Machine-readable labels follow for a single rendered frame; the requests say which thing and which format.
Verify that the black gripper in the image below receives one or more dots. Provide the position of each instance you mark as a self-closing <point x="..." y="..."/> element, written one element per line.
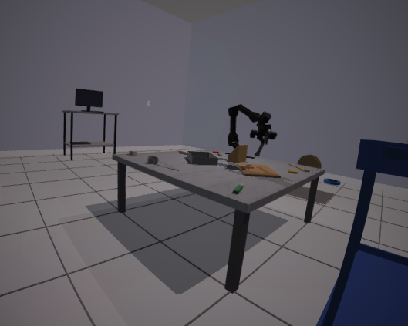
<point x="261" y="134"/>

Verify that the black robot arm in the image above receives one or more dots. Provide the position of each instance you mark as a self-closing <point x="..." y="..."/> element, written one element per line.
<point x="253" y="116"/>

